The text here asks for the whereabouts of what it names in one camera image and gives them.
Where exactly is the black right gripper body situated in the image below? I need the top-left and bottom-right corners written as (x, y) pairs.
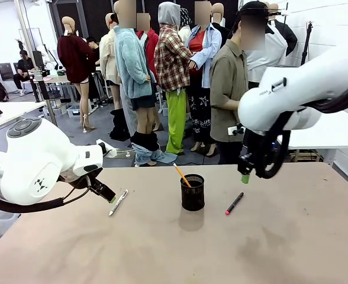
top-left (237, 128), bottom-right (260, 176)

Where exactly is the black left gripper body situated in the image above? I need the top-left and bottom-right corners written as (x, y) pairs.
top-left (58, 173), bottom-right (101, 193)

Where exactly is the person's right forearm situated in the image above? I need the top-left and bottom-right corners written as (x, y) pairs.
top-left (220, 98), bottom-right (241, 111)

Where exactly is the white silver pen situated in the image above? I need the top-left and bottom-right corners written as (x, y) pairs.
top-left (108, 189), bottom-right (129, 217)

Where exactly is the black pen with pink cap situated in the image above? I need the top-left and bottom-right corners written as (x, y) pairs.
top-left (225, 192), bottom-right (245, 215)

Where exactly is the black mesh pen holder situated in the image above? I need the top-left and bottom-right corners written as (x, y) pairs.
top-left (179, 173), bottom-right (206, 212)

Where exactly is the white power strip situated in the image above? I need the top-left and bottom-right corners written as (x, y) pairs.
top-left (95, 141), bottom-right (117, 158)

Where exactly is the yellow pencil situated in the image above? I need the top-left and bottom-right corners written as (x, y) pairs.
top-left (172, 162), bottom-right (192, 188)

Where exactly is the person in olive shirt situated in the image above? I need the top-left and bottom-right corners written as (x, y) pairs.
top-left (209, 1), bottom-right (270, 165)

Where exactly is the grey storage crate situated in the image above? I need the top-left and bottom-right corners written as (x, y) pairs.
top-left (65, 104), bottom-right (83, 120)

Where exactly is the mannequin in blue shirt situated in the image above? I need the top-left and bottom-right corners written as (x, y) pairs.
top-left (185, 0), bottom-right (224, 157)

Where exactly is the white long table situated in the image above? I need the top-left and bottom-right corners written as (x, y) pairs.
top-left (276, 109), bottom-right (348, 166)

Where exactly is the white side table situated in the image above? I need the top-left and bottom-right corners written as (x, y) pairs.
top-left (0, 100), bottom-right (59, 137)

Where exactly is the mannequin in white raglan shirt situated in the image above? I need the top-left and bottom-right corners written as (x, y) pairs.
top-left (246, 2), bottom-right (298, 89)

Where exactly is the mannequin in plaid shirt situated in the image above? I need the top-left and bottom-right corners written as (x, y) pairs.
top-left (153, 1), bottom-right (194, 156)

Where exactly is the mannequin in maroon sweater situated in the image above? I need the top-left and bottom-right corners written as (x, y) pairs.
top-left (56, 16), bottom-right (96, 133)

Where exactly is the seated person in black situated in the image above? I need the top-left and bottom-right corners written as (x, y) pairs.
top-left (12, 49), bottom-right (36, 97)

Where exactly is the mannequin in light-blue fleece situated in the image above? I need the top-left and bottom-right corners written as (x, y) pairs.
top-left (113, 0), bottom-right (163, 167)

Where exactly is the black tripod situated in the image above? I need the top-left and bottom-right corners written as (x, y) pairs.
top-left (299, 20), bottom-right (315, 66)

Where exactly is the mannequin in cream jacket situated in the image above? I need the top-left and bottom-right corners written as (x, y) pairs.
top-left (99, 12), bottom-right (124, 117)

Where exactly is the standing person in black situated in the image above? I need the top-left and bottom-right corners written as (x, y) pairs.
top-left (86, 36), bottom-right (101, 66)

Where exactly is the mannequin in black jacket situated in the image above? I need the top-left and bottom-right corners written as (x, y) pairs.
top-left (210, 2), bottom-right (231, 48)

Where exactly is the mannequin in red jacket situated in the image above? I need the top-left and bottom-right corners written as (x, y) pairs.
top-left (136, 12), bottom-right (163, 131)

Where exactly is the mannequin in patterned hood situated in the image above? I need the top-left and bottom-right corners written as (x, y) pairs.
top-left (178, 7), bottom-right (193, 42)

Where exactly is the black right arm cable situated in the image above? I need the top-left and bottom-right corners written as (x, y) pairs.
top-left (254, 111), bottom-right (292, 180)

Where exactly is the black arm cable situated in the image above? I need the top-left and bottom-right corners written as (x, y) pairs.
top-left (254, 111), bottom-right (292, 180)
top-left (0, 176), bottom-right (91, 214)

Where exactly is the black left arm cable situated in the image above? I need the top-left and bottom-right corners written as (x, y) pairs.
top-left (0, 176), bottom-right (91, 214)

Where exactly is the black head-mounted camera rig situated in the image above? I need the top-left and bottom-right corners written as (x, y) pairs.
top-left (236, 1), bottom-right (290, 18)

